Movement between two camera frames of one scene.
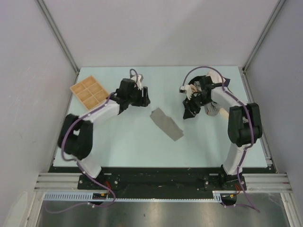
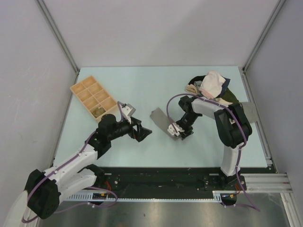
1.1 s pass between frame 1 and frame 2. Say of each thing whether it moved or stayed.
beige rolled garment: stayed
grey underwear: stayed
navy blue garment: stayed
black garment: stayed
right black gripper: moved
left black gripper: moved
